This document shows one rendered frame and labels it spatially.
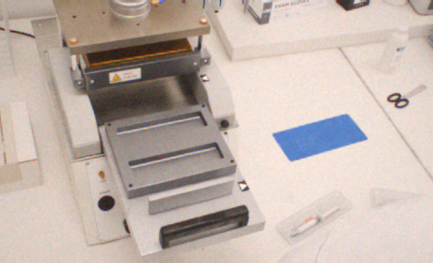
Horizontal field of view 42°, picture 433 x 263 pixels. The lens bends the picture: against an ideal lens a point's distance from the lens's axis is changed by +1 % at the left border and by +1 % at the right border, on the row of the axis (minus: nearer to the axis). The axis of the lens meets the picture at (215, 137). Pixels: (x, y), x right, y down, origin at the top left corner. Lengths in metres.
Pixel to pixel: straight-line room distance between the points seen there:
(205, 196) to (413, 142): 0.71
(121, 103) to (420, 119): 0.81
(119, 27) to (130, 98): 0.18
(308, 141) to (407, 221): 1.10
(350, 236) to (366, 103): 1.24
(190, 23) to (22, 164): 0.45
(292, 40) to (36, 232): 0.88
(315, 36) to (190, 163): 0.77
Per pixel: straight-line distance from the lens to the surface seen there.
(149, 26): 1.09
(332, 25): 1.74
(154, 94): 1.21
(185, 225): 0.89
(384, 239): 0.32
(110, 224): 1.16
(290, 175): 1.33
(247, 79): 1.54
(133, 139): 1.05
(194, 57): 1.12
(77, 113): 1.07
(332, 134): 1.45
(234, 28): 1.64
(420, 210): 0.32
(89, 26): 1.09
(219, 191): 0.97
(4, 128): 1.30
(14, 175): 1.25
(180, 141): 1.03
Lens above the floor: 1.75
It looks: 47 degrees down
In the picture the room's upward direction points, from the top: 8 degrees clockwise
